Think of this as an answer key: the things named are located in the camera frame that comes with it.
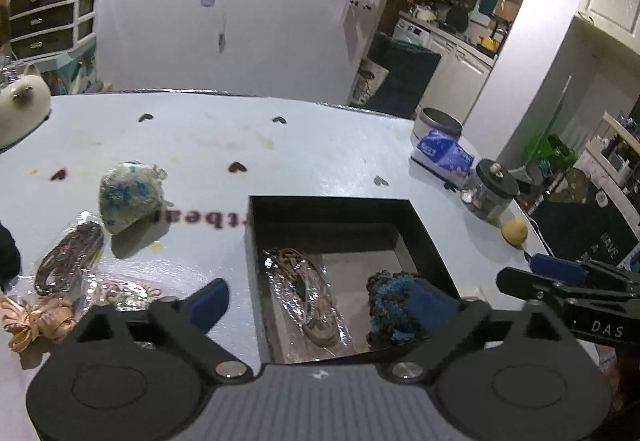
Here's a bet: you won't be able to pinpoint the black soft pouch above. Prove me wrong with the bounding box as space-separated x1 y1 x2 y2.
0 224 22 291

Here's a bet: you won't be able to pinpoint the blue white knitted pouch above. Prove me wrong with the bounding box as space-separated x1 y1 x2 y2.
99 160 167 235

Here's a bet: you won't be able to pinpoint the black storage box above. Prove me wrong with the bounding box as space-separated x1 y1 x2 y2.
246 195 460 364

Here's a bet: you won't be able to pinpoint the peach satin bow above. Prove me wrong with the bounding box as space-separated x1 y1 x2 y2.
1 296 76 353

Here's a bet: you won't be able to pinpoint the bagged dark hair ties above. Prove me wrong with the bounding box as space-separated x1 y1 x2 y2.
34 213 106 297

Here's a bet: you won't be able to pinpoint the bagged brown hair ties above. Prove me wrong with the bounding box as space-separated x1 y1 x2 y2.
262 246 354 360

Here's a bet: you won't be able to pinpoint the yellow lemon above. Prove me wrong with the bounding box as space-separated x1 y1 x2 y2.
500 218 528 248

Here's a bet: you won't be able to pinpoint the glass jar black lid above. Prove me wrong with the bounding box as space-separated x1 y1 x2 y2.
460 158 520 223

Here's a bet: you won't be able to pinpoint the round metal tin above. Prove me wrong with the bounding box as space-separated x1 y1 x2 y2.
411 107 462 145

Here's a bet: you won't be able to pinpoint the bagged cream hair ties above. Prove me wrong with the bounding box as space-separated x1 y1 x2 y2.
79 270 164 315

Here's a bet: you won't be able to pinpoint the black trash bin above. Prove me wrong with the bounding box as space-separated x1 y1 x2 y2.
363 32 442 119

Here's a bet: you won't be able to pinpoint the white drawer cabinet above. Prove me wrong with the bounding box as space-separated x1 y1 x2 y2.
9 0 98 60

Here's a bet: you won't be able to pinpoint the blue tissue pack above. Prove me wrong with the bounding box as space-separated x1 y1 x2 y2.
410 129 474 186

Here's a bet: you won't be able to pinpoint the dark blue crochet scrunchie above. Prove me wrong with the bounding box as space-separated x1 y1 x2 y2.
367 270 458 349

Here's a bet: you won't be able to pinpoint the cream cat-shaped ceramic pot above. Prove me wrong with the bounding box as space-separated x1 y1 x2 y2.
0 64 52 149

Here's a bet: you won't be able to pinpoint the white washing machine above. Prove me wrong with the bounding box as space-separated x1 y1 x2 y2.
392 17 431 48

